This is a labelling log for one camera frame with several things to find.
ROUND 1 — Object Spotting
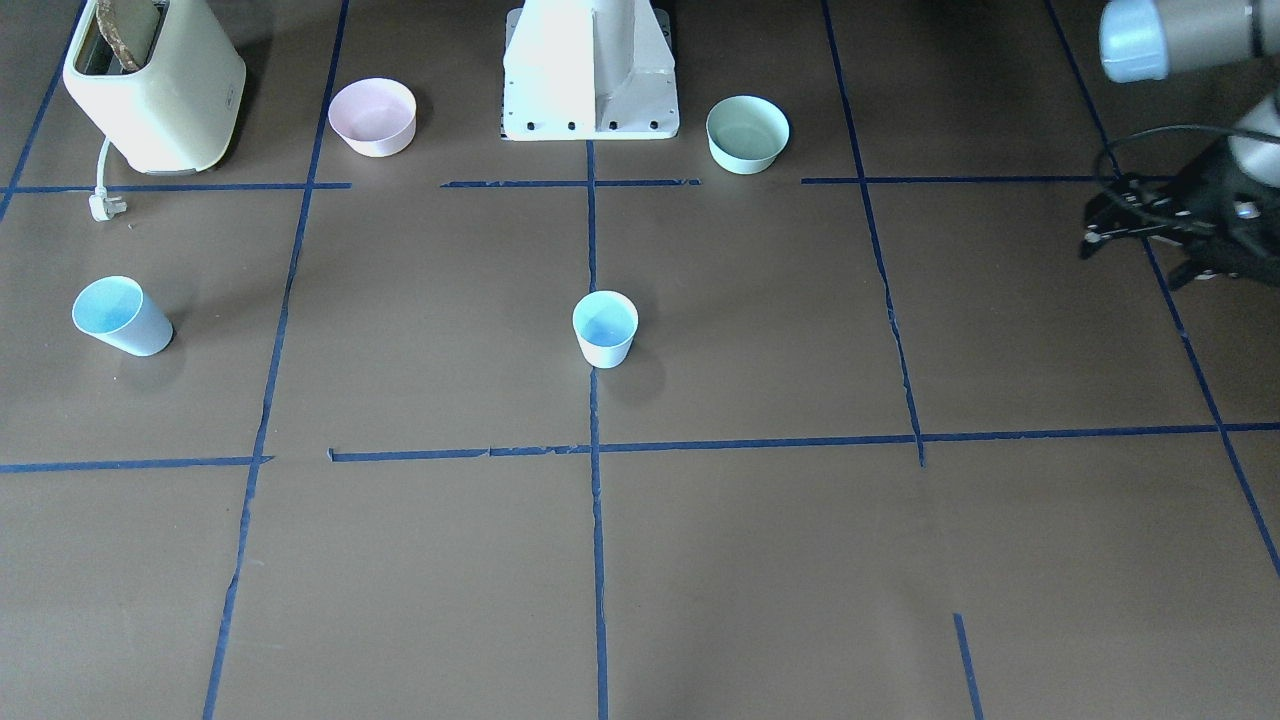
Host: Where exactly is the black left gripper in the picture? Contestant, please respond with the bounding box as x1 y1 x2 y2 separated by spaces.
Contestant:
1080 150 1279 291

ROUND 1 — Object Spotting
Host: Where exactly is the light blue cup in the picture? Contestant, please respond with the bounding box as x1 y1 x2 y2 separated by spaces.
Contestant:
70 275 175 357
572 290 639 369

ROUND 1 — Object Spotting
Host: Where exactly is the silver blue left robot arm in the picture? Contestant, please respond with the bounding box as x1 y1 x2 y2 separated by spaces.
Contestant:
1080 1 1279 290

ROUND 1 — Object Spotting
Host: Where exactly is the mint green bowl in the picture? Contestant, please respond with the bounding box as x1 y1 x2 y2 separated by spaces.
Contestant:
705 95 791 176

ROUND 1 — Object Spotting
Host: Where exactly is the pink bowl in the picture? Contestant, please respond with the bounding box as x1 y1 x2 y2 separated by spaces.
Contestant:
326 77 419 158

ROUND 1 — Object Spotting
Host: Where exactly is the white toaster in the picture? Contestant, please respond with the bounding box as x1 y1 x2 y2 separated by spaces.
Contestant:
61 1 247 176

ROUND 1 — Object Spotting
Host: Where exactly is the bread slice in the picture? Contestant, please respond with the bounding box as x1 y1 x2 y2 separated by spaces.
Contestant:
93 1 163 73

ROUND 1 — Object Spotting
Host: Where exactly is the black camera cable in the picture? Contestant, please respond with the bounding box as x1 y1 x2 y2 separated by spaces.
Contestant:
1094 124 1251 225

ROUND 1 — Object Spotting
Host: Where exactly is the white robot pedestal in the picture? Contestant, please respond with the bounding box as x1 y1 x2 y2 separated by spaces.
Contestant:
500 1 681 142

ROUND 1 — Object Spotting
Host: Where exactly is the white power cord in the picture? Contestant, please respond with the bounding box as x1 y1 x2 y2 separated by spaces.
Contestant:
88 138 129 223

